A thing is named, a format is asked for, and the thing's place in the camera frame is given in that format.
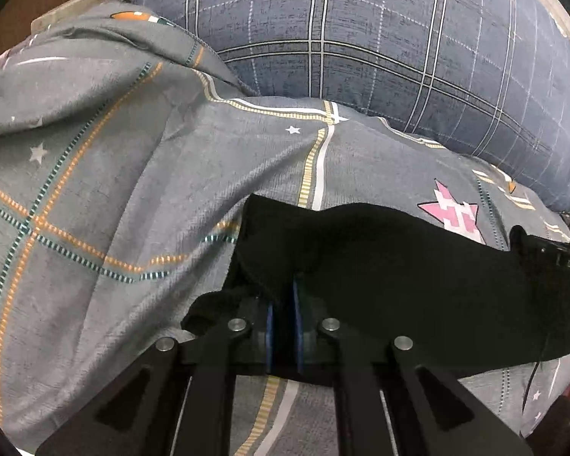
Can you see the blue plaid pillow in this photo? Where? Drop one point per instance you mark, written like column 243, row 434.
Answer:
column 487, row 78

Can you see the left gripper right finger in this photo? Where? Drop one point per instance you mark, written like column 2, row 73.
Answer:
column 392, row 399

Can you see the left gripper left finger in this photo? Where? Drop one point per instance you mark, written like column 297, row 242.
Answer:
column 177, row 398

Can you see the grey patterned bed sheet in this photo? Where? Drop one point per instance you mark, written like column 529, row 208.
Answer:
column 127, row 153

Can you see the black pants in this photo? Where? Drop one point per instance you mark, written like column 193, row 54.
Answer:
column 470, row 307

